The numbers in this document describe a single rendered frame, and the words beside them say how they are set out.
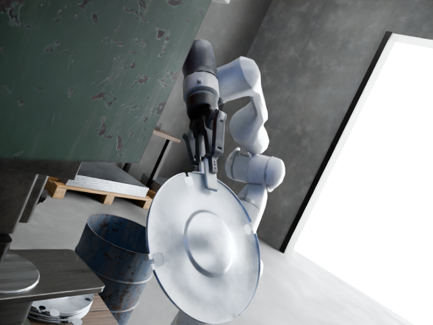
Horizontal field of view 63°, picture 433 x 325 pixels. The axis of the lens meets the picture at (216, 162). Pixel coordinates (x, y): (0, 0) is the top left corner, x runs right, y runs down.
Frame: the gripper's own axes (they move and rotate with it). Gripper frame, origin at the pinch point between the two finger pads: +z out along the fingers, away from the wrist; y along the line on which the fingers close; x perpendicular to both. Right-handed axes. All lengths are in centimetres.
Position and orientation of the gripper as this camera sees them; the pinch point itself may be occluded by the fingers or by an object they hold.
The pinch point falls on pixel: (208, 176)
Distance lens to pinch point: 75.5
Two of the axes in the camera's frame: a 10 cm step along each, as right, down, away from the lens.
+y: 6.9, -4.0, -6.1
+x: 7.2, 2.8, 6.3
